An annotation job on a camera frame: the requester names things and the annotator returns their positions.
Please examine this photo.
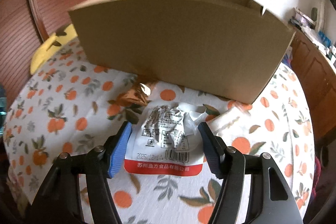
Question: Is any brown cardboard box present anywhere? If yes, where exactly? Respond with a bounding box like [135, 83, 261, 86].
[69, 0, 295, 104]

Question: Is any wooden side cabinet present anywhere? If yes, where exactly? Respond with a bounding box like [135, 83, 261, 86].
[290, 31, 336, 141]

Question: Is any orange print bed sheet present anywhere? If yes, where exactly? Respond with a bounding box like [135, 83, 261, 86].
[4, 40, 314, 223]

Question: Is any shiny brown snack wrapper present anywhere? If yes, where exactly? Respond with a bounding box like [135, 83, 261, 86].
[116, 76, 158, 107]

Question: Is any clutter on cabinet top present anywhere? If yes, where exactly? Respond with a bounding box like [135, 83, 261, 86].
[289, 7, 335, 71]

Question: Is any small white snack packet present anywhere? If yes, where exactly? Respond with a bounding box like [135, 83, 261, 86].
[207, 102, 252, 136]

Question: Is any white red snack bag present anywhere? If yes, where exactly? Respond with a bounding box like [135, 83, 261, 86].
[124, 100, 207, 177]

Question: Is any yellow pillow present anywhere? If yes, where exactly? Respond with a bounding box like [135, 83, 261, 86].
[30, 24, 77, 75]

